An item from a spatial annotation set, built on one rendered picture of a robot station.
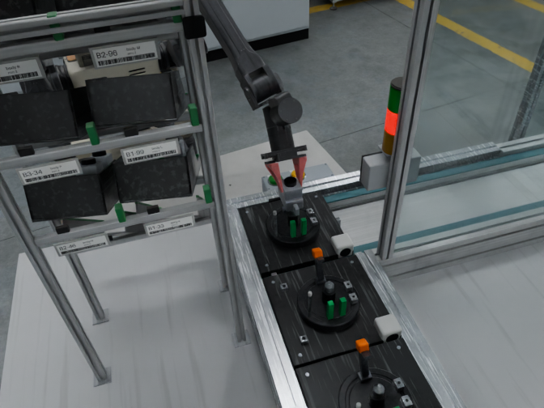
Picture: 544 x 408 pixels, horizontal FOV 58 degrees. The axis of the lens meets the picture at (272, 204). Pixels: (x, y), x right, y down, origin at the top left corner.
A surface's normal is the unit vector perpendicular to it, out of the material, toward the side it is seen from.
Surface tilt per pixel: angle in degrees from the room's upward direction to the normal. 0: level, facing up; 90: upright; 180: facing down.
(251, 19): 90
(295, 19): 90
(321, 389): 0
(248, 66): 42
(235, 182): 0
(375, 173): 90
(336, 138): 0
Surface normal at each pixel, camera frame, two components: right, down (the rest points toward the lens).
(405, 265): 0.28, 0.64
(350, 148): -0.04, -0.74
